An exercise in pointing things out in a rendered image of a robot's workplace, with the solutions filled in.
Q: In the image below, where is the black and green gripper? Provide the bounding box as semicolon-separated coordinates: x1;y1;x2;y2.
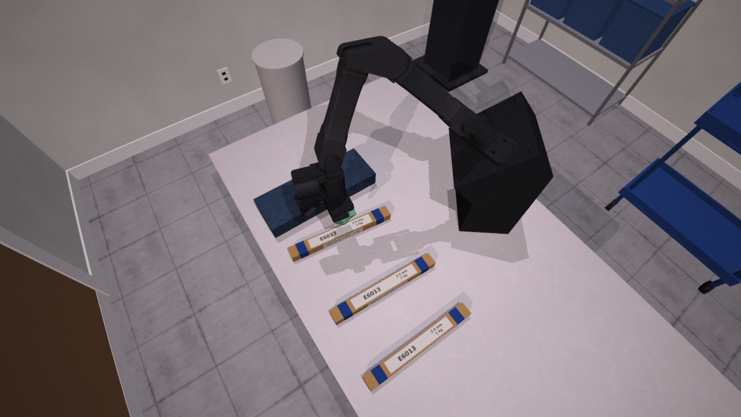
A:
324;186;356;226

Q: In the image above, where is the tan box with white label and blue band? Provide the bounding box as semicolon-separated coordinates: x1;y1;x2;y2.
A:
288;206;391;262

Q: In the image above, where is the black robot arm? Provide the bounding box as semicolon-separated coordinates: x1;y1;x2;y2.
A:
291;36;520;216

